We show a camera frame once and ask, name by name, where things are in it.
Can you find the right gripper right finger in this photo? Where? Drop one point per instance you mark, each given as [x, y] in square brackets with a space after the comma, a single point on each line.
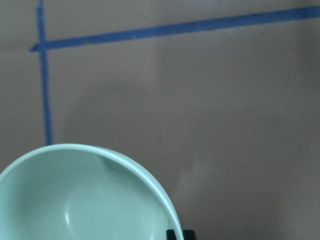
[189, 234]

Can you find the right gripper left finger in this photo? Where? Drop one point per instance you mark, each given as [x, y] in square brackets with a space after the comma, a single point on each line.
[170, 235]

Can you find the light green bowl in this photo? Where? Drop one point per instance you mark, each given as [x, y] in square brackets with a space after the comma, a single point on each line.
[82, 192]

